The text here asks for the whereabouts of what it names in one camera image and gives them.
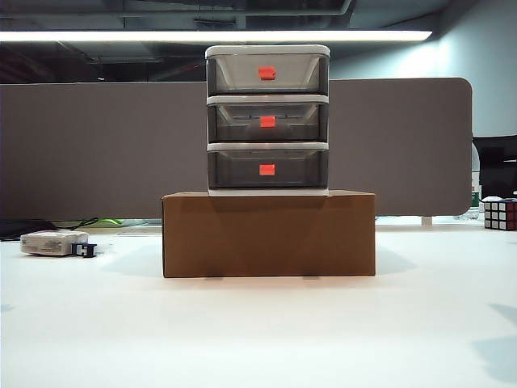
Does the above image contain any dark grey drawer, red handle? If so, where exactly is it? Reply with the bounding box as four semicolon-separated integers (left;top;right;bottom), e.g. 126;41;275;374
207;151;329;190

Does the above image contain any grey desk partition panel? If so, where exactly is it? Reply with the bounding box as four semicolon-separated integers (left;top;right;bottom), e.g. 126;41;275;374
0;77;473;221

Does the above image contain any grey drawer with ridged back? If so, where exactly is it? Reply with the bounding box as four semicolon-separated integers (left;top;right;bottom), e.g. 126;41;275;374
207;103;329;142

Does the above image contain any brown cardboard box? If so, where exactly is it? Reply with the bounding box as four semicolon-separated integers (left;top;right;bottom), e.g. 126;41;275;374
161;189;377;279

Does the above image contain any ceiling light strip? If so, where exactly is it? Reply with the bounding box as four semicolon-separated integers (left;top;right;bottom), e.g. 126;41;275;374
0;29;434;43

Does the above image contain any white labelled packet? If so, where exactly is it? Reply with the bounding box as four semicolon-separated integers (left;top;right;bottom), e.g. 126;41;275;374
19;230;90;257

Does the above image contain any empty grey drawer, red handle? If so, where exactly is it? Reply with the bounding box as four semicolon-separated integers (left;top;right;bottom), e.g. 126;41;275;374
207;55;329;93

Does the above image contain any blue black plastic clip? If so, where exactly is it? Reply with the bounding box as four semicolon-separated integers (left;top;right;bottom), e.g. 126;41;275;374
70;241;99;259

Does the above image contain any rubik's cube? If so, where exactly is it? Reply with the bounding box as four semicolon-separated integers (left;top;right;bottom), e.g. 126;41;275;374
483;196;517;232

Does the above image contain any white plastic drawer cabinet frame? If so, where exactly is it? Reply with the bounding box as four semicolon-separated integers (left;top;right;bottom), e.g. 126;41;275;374
204;43;331;197

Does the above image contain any thin black desk cable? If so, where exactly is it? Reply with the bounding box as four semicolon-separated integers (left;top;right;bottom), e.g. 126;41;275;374
52;217;100;230

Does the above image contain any flat black pad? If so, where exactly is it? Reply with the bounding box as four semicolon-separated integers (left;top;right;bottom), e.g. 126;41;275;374
0;218;56;242

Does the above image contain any clear bottle with green label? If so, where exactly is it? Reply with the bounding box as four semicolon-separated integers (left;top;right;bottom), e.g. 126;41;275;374
469;143;485;221

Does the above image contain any black office chair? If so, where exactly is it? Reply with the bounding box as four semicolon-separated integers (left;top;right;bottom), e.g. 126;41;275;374
472;135;517;201

